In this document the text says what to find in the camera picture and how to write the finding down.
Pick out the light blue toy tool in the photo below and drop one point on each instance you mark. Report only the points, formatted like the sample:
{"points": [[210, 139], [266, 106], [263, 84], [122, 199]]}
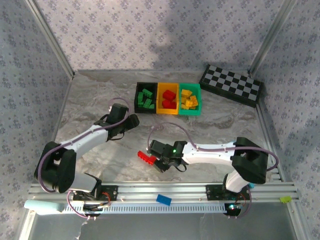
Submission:
{"points": [[251, 185]]}

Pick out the folded black grey chessboard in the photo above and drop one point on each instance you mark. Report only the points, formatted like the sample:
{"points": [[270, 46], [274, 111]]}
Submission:
{"points": [[230, 86]]}

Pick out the lime green lego brick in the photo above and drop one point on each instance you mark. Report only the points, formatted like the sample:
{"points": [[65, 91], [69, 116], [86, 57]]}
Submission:
{"points": [[285, 199]]}

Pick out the long green lego brick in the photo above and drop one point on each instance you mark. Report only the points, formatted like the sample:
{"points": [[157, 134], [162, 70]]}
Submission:
{"points": [[149, 103], [140, 97]]}

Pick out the green plastic bin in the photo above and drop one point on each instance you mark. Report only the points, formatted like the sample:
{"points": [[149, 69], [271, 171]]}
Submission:
{"points": [[190, 113]]}

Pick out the blue lego brick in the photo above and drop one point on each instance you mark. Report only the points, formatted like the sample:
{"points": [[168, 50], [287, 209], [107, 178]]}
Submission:
{"points": [[163, 200]]}

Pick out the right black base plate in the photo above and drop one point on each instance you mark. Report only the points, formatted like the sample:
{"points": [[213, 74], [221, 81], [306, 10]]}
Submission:
{"points": [[212, 192]]}

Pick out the yellow plastic bin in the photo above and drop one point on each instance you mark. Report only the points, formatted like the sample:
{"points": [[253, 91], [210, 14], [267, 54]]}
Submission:
{"points": [[162, 111]]}

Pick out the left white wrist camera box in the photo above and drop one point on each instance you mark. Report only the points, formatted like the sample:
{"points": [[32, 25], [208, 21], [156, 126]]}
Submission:
{"points": [[110, 108]]}

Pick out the right black controller board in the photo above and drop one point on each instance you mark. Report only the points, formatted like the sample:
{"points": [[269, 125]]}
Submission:
{"points": [[233, 210]]}

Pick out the long red lego brick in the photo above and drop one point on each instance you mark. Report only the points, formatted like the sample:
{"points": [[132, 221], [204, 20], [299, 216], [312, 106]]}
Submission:
{"points": [[169, 94], [143, 156], [172, 105]]}

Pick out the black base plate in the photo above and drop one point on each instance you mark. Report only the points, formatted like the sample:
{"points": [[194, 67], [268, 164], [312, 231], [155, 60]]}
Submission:
{"points": [[112, 193], [212, 192]]}

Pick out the black controller board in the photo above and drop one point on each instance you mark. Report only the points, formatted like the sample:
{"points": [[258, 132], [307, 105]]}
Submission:
{"points": [[92, 207], [233, 210]]}

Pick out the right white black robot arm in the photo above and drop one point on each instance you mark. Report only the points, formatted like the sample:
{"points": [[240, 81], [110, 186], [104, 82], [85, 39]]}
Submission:
{"points": [[207, 156]]}

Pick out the left black controller board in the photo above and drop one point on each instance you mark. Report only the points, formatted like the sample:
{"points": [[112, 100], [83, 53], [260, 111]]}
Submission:
{"points": [[92, 207]]}

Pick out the yellow curved lego brick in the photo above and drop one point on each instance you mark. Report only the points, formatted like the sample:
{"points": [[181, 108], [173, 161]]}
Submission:
{"points": [[193, 107], [193, 100]]}

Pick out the black plastic bin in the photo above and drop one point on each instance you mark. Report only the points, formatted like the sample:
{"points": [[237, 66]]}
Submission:
{"points": [[139, 86]]}

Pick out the aluminium mounting rail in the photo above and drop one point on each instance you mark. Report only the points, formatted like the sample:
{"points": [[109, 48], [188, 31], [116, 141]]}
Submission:
{"points": [[175, 190]]}

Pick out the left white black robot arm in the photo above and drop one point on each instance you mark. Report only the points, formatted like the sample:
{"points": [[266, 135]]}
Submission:
{"points": [[82, 140]]}

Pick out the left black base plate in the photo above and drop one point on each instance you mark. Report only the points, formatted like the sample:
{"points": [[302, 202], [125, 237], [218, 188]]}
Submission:
{"points": [[112, 193]]}

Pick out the pale blue plastic piece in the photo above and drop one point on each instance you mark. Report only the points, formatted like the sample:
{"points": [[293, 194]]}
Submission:
{"points": [[42, 206]]}

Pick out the aluminium frame post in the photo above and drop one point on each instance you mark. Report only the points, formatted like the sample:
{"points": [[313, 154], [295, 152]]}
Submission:
{"points": [[50, 37], [272, 37]]}

